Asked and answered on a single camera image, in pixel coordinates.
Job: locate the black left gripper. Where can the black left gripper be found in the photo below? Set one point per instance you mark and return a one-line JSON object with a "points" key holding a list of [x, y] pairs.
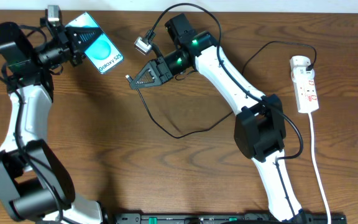
{"points": [[72, 45]]}

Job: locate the white charger adapter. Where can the white charger adapter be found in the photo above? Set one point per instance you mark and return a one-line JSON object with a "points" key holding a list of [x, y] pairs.
{"points": [[301, 69]]}

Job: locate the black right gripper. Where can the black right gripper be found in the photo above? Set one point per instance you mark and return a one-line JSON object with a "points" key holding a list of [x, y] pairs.
{"points": [[160, 70]]}

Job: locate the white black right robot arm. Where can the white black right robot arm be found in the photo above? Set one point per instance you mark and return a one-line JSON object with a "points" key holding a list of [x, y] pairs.
{"points": [[259, 130]]}

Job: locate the white power strip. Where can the white power strip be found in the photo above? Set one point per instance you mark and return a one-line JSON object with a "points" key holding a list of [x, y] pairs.
{"points": [[306, 96]]}

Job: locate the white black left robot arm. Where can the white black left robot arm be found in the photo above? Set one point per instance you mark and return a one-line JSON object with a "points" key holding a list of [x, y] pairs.
{"points": [[34, 185]]}

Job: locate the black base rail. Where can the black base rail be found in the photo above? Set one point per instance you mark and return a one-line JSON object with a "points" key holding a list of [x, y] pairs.
{"points": [[136, 218]]}

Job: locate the blue screen smartphone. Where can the blue screen smartphone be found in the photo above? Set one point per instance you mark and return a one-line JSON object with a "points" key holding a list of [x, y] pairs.
{"points": [[103, 54]]}

